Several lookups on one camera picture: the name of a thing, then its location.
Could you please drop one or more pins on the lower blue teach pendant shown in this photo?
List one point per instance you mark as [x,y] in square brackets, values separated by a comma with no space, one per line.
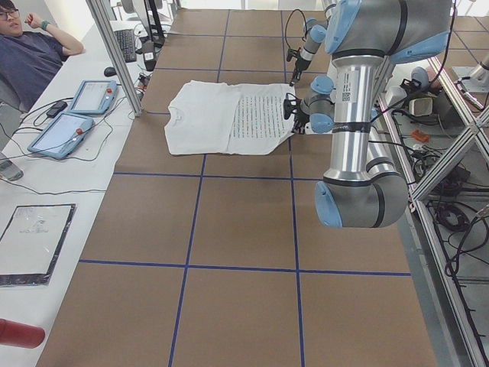
[61,137]

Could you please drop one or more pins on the black keyboard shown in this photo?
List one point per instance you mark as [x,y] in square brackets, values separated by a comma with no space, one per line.
[126,42]

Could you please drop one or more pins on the seated person dark shirt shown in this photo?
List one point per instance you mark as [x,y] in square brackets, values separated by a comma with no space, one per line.
[32,52]

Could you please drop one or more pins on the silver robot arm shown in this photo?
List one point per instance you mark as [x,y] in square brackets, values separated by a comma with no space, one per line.
[361,188]
[314,33]

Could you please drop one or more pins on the red bottle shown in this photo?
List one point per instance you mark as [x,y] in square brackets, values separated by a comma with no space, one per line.
[20,334]

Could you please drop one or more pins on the white long-sleeve printed shirt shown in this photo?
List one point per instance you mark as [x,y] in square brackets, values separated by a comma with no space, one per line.
[243,119]

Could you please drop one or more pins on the orange plastic part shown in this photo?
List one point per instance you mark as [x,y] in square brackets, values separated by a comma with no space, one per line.
[420,136]

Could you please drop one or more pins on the aluminium frame post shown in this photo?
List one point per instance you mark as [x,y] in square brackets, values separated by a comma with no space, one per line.
[100,17]

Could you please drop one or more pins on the silver foil tray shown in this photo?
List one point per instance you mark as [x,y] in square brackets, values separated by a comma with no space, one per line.
[31,243]

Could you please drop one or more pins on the blue teach pendant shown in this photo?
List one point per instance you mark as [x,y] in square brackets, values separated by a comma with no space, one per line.
[61,137]
[94,97]

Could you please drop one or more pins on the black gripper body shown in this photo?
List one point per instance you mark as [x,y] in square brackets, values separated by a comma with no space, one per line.
[300,65]
[299,118]

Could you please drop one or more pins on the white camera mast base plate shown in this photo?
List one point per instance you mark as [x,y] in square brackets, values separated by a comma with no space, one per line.
[308,129]

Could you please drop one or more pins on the black computer mouse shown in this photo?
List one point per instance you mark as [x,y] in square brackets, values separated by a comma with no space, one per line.
[109,71]

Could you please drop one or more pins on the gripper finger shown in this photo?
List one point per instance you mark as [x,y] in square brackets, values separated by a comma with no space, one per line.
[300,129]
[291,81]
[296,77]
[296,128]

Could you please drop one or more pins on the black power adapter brick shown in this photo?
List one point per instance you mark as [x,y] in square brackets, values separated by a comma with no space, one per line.
[56,108]

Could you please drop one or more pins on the upper blue teach pendant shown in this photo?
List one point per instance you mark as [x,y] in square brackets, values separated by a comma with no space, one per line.
[94,97]

